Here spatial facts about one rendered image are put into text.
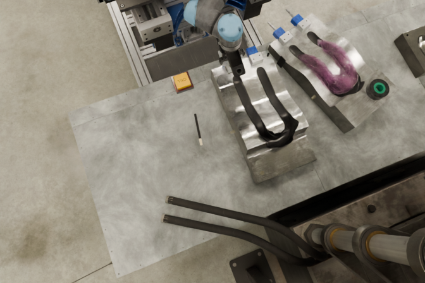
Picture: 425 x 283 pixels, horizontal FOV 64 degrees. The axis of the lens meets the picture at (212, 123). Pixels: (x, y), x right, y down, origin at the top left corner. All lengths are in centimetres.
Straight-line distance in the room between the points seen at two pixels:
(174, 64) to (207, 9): 113
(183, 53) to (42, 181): 121
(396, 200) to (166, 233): 94
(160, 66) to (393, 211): 150
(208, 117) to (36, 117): 140
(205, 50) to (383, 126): 117
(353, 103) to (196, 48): 113
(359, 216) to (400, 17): 96
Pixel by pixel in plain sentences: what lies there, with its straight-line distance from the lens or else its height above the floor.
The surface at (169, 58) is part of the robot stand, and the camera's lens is 222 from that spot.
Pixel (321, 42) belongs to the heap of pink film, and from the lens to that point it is 158.
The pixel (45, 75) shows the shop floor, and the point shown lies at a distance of 261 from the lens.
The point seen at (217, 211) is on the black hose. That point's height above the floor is 88.
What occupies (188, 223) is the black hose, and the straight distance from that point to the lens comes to 134.
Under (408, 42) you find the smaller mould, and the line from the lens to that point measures 176.
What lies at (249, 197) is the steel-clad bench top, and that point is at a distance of 140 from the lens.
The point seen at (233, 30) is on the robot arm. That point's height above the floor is 129.
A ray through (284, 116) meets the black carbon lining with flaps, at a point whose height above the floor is 92.
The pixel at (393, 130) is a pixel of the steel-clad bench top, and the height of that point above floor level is 80.
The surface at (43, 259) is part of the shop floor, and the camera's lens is 239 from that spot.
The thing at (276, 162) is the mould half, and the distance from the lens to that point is 137.
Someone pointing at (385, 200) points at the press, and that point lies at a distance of 159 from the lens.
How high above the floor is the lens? 219
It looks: 75 degrees down
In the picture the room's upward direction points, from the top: 6 degrees clockwise
